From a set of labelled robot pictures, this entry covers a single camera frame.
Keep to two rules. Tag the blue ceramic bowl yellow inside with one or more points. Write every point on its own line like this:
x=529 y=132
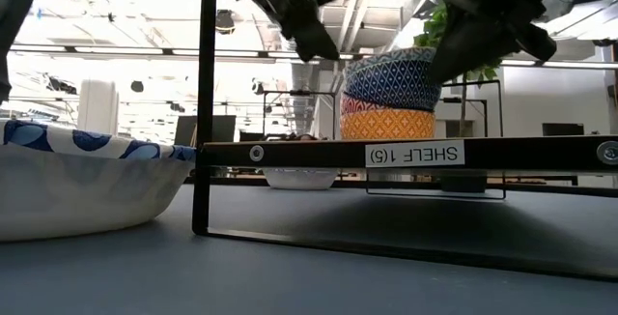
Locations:
x=391 y=85

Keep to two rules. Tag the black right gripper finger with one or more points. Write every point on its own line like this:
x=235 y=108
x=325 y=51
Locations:
x=468 y=44

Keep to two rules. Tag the silver ventilation duct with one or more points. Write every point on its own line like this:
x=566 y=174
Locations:
x=415 y=10

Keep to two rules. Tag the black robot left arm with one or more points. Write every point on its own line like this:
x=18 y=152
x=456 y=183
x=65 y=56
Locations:
x=14 y=25

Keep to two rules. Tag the black ceiling dome lamp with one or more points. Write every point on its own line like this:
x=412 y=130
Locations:
x=225 y=21

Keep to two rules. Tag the large blue-white paper bowl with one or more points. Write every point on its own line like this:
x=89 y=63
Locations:
x=72 y=199

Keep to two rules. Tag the small blue-white paper bowl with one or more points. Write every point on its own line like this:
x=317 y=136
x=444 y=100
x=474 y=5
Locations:
x=301 y=180

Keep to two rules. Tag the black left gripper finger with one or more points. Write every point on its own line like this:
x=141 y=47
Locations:
x=311 y=37

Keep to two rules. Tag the orange patterned ceramic bowl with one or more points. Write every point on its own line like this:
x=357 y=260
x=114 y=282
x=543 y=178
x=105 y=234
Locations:
x=386 y=124

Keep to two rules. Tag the small black monitor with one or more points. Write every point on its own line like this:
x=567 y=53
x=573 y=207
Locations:
x=562 y=130

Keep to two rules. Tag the silver shelf screw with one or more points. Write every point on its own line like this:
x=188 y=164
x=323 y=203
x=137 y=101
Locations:
x=256 y=153
x=610 y=153

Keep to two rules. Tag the white pillar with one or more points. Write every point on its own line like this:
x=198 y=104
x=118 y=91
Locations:
x=96 y=107

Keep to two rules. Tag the black frame wooden shelf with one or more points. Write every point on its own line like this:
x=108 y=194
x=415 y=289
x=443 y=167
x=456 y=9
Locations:
x=205 y=88

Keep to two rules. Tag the dark monitor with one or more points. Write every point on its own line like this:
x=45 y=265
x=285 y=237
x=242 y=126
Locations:
x=222 y=129

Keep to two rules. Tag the green potted tree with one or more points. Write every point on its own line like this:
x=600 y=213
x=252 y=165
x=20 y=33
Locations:
x=424 y=39

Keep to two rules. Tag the person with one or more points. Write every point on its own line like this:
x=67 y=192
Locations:
x=301 y=137

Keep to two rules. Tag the white shelf label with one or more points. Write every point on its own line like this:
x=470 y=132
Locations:
x=415 y=153

